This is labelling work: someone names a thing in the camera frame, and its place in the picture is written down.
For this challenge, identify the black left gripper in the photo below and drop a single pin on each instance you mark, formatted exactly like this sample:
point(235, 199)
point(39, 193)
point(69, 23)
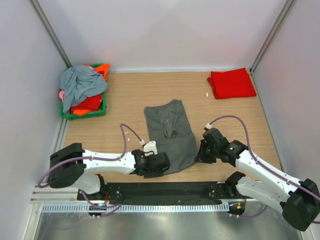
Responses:
point(155, 174)

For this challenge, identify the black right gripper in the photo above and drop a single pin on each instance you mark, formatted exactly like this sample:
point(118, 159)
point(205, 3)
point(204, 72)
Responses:
point(201, 157)

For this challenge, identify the dark grey t shirt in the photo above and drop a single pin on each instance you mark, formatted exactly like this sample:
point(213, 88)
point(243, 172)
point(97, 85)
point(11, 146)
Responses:
point(169, 127)

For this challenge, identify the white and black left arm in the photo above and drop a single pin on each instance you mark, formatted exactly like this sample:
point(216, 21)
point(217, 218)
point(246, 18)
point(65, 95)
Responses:
point(76, 167)

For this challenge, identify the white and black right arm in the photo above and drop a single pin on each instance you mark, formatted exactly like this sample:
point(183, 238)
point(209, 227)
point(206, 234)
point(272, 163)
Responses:
point(298, 201)

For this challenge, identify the folded red t shirt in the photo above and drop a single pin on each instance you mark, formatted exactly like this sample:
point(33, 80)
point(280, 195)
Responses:
point(231, 84)

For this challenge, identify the green plastic basket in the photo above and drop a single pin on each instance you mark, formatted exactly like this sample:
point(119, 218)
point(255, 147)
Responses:
point(82, 114)

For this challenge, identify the red t shirt in basket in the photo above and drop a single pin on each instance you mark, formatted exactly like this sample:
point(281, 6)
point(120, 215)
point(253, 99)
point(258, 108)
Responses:
point(90, 103)

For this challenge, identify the orange t shirt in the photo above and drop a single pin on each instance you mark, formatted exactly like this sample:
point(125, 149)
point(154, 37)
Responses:
point(102, 69)

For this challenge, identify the light blue t shirt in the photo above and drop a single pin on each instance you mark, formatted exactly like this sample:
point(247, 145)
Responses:
point(78, 83)

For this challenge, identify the pink garment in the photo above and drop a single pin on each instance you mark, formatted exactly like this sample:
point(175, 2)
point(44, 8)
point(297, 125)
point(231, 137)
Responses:
point(62, 95)

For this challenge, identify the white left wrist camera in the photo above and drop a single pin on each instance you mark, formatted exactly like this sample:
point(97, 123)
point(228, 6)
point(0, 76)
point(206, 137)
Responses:
point(148, 148)

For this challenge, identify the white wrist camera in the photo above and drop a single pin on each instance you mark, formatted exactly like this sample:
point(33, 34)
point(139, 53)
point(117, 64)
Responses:
point(148, 148)
point(208, 126)

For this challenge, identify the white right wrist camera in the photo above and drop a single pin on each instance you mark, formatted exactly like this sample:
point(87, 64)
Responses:
point(208, 126)

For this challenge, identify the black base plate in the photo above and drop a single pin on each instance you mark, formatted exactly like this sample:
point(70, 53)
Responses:
point(165, 193)

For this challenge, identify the slotted white cable duct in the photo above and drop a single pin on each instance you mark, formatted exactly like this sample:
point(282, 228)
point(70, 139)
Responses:
point(86, 208)

